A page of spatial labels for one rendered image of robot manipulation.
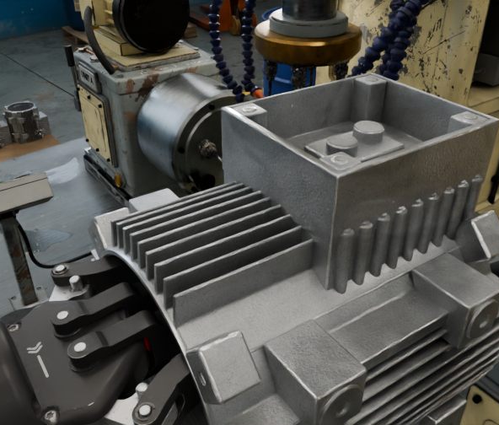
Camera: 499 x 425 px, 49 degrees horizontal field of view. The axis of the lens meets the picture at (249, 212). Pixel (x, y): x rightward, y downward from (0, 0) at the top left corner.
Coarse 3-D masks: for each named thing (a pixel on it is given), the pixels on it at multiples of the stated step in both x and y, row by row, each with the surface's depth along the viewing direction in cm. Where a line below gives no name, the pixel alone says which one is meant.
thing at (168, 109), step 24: (168, 96) 118; (192, 96) 114; (216, 96) 112; (144, 120) 121; (168, 120) 114; (192, 120) 111; (216, 120) 114; (144, 144) 123; (168, 144) 113; (192, 144) 113; (216, 144) 117; (168, 168) 116; (192, 168) 116; (216, 168) 120; (192, 192) 119
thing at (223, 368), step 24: (120, 216) 32; (480, 216) 31; (96, 240) 32; (456, 240) 32; (480, 240) 31; (216, 336) 25; (240, 336) 23; (192, 360) 23; (216, 360) 23; (240, 360) 23; (216, 384) 22; (240, 384) 23
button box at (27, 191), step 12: (12, 180) 98; (24, 180) 99; (36, 180) 100; (48, 180) 101; (0, 192) 97; (12, 192) 98; (24, 192) 99; (36, 192) 100; (48, 192) 101; (0, 204) 97; (12, 204) 98; (24, 204) 99; (36, 204) 105
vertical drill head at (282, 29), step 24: (288, 0) 86; (312, 0) 84; (336, 0) 87; (264, 24) 93; (288, 24) 86; (312, 24) 85; (336, 24) 86; (264, 48) 88; (288, 48) 84; (312, 48) 84; (336, 48) 84; (360, 48) 90; (264, 72) 95; (312, 72) 100; (336, 72) 94
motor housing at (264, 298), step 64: (256, 192) 30; (128, 256) 28; (192, 256) 26; (256, 256) 27; (192, 320) 25; (256, 320) 26; (320, 320) 27; (384, 320) 28; (384, 384) 27; (448, 384) 32
